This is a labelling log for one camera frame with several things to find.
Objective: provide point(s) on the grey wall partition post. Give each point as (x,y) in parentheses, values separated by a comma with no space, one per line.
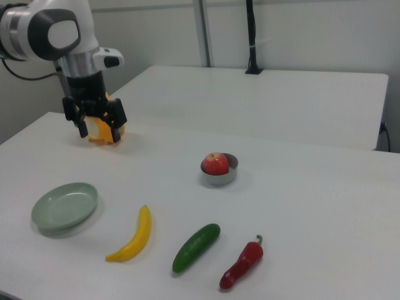
(204,34)

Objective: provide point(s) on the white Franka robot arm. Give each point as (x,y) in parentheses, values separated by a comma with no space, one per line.
(37,31)

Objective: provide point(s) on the green cucumber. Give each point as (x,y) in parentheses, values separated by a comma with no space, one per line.
(195,248)

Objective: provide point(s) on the round metal bowl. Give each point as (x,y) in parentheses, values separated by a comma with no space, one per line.
(219,180)

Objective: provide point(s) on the yellow banana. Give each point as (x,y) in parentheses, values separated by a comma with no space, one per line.
(140,232)

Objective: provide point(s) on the red apple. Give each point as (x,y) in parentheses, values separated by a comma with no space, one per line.
(215,164)

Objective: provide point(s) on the black pole with table clamp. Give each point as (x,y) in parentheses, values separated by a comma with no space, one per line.
(251,34)

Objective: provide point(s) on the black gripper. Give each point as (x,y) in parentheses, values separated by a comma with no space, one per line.
(86,90)

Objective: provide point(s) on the pale green plastic plate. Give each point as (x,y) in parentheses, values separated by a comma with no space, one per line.
(62,207)

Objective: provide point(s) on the red chili pepper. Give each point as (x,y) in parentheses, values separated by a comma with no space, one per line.
(245,261)

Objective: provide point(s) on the yellow orange plush toy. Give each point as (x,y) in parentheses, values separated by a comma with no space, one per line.
(100,130)

